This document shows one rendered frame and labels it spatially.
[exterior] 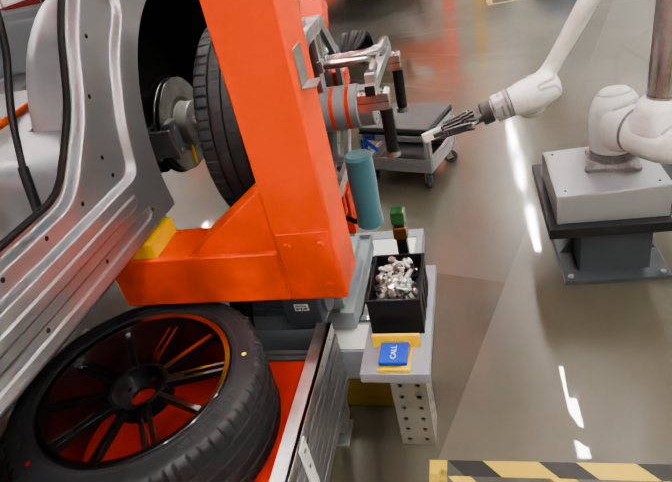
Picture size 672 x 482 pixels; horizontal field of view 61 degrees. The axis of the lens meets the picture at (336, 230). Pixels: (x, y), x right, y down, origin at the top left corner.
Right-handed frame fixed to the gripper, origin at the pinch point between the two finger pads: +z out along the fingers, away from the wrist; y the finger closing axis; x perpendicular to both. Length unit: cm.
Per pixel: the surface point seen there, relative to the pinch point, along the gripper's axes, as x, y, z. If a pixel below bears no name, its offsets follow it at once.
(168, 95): -50, -1, 74
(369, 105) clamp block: -26.2, 24.7, 9.5
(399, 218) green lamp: 1.5, 41.7, 12.6
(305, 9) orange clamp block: -52, -12, 22
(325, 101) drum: -28.0, 9.1, 24.5
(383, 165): 48, -98, 43
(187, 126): -38, 3, 73
